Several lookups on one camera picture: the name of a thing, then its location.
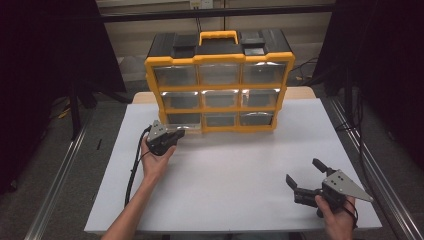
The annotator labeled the black floor cable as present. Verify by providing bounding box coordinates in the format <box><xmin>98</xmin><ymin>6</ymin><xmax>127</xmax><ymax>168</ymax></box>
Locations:
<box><xmin>293</xmin><ymin>57</ymin><xmax>319</xmax><ymax>79</ymax></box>

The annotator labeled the black stand post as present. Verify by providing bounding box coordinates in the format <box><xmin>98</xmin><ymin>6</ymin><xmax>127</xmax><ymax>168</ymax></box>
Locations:
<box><xmin>343</xmin><ymin>66</ymin><xmax>355</xmax><ymax>128</ymax></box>
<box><xmin>67</xmin><ymin>82</ymin><xmax>83</xmax><ymax>141</ymax></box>

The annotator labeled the white wall outlet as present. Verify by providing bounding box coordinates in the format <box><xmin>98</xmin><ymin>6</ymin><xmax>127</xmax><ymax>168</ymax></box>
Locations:
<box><xmin>189</xmin><ymin>0</ymin><xmax>214</xmax><ymax>10</ymax></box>

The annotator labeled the aluminium floor rail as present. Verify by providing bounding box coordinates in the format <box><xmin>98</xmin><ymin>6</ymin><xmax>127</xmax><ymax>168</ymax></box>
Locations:
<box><xmin>329</xmin><ymin>96</ymin><xmax>424</xmax><ymax>240</ymax></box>
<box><xmin>24</xmin><ymin>109</ymin><xmax>97</xmax><ymax>240</ymax></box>

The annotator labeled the black horizontal bar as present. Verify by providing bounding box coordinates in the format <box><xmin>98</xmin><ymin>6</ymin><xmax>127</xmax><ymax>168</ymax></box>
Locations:
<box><xmin>99</xmin><ymin>3</ymin><xmax>336</xmax><ymax>24</ymax></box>

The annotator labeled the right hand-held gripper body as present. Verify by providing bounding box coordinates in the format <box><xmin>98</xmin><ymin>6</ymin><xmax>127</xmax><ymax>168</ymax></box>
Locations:
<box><xmin>294</xmin><ymin>169</ymin><xmax>374</xmax><ymax>219</ymax></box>

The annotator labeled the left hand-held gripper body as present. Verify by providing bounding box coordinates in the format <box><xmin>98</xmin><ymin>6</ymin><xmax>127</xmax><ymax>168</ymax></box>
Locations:
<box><xmin>146</xmin><ymin>120</ymin><xmax>178</xmax><ymax>157</ymax></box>

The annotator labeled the person's right hand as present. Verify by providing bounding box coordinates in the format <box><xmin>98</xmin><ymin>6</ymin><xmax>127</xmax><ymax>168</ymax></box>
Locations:
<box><xmin>314</xmin><ymin>194</ymin><xmax>358</xmax><ymax>236</ymax></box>

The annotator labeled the black curtain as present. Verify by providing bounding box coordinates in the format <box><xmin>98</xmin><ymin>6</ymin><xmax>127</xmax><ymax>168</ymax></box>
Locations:
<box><xmin>313</xmin><ymin>0</ymin><xmax>424</xmax><ymax>171</ymax></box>
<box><xmin>0</xmin><ymin>0</ymin><xmax>127</xmax><ymax>195</ymax></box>

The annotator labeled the white table cover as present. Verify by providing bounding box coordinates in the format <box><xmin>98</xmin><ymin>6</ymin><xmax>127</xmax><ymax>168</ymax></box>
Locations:
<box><xmin>83</xmin><ymin>98</ymin><xmax>383</xmax><ymax>234</ymax></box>

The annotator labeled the person's left hand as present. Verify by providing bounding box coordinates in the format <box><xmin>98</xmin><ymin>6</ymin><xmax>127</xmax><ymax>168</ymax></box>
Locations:
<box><xmin>140</xmin><ymin>137</ymin><xmax>178</xmax><ymax>183</ymax></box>

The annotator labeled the set of clear drawers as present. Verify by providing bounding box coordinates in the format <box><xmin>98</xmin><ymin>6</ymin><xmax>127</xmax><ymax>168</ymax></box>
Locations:
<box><xmin>153</xmin><ymin>61</ymin><xmax>288</xmax><ymax>128</ymax></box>

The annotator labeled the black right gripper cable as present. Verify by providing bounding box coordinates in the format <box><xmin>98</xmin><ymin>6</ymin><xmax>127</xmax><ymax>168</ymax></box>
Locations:
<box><xmin>343</xmin><ymin>196</ymin><xmax>360</xmax><ymax>230</ymax></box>

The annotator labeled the yellow black organizer cabinet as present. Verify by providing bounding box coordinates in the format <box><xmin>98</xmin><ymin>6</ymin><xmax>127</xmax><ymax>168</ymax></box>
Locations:
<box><xmin>143</xmin><ymin>29</ymin><xmax>297</xmax><ymax>135</ymax></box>

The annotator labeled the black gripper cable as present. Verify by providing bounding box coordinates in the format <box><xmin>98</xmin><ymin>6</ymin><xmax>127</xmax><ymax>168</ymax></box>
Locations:
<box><xmin>343</xmin><ymin>196</ymin><xmax>360</xmax><ymax>230</ymax></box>
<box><xmin>123</xmin><ymin>125</ymin><xmax>153</xmax><ymax>208</ymax></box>

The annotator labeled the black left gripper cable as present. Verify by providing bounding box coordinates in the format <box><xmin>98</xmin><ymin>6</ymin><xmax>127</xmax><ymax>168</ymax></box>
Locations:
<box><xmin>123</xmin><ymin>125</ymin><xmax>153</xmax><ymax>208</ymax></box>

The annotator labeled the clear plastic storage drawer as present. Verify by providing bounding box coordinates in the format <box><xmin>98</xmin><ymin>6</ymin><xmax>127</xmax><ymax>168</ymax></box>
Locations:
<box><xmin>165</xmin><ymin>113</ymin><xmax>204</xmax><ymax>132</ymax></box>

